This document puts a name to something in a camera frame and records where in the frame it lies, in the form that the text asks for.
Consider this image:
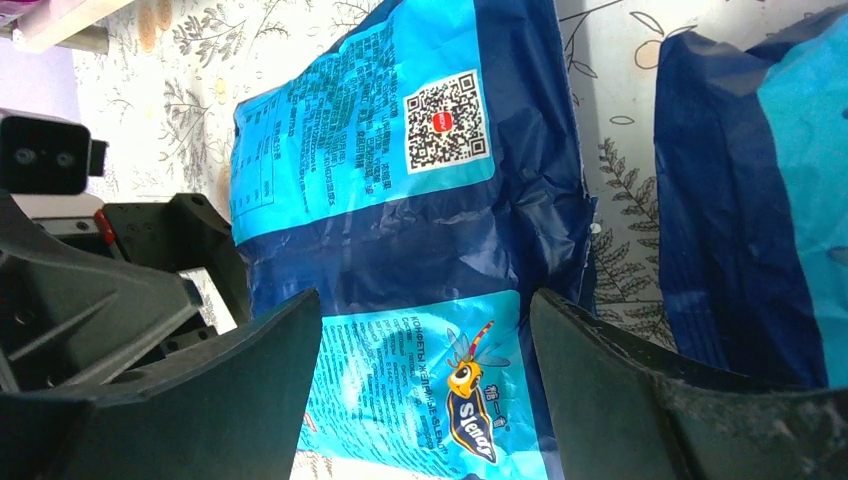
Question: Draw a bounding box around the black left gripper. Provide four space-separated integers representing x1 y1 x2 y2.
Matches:
1 194 251 391

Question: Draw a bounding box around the floral table mat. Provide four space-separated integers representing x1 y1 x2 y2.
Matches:
69 0 848 480

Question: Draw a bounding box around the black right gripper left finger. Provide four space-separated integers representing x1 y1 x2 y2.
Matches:
1 289 322 479

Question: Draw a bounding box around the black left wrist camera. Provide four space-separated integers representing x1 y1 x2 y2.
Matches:
1 108 109 195

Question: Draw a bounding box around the white two-tier shelf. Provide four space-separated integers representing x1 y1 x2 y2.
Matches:
1 0 131 54

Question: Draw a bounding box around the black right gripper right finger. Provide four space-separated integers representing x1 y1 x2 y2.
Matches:
529 289 847 479

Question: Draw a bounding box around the blue candy bag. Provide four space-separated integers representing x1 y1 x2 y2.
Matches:
229 1 595 479
654 4 847 388

